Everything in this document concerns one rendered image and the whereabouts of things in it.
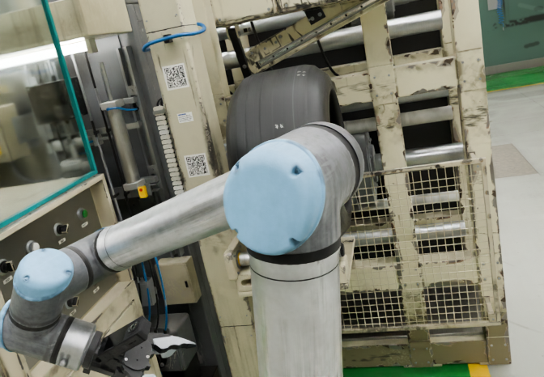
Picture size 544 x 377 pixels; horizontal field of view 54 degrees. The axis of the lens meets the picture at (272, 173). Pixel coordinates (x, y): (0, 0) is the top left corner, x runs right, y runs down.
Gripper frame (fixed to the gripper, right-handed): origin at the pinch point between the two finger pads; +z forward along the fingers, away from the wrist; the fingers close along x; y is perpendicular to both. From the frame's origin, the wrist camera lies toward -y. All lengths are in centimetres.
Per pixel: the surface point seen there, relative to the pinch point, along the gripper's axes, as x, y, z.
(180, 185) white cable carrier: -80, 15, -16
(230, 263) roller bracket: -61, 23, 8
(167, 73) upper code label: -88, -18, -32
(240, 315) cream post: -66, 48, 20
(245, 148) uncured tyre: -62, -17, -2
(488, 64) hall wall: -924, 98, 432
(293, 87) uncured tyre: -75, -34, 4
